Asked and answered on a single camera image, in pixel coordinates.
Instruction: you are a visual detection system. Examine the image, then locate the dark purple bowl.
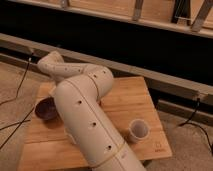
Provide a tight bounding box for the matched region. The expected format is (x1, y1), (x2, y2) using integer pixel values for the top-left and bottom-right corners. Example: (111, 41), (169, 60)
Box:
(35, 97), (58, 120)

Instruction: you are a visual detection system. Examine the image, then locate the black crossing cable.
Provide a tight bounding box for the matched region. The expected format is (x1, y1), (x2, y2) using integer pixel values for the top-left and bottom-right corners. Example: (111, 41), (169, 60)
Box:
(0, 106), (36, 150)

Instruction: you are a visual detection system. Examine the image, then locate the white plastic cup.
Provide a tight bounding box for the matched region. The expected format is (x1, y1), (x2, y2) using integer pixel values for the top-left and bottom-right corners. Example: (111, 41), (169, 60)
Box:
(128, 119), (150, 143)

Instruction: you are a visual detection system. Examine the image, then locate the wooden cutting board table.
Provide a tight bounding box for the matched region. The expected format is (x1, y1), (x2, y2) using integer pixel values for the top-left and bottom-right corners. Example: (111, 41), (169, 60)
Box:
(17, 77), (172, 171)

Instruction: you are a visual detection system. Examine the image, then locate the black cable right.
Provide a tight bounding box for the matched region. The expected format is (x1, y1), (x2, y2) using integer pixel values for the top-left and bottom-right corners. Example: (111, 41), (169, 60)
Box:
(178, 97), (213, 156)

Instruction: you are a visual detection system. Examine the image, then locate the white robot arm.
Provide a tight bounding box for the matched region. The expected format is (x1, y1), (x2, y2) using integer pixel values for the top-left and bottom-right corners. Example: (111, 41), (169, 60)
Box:
(37, 51), (146, 171)

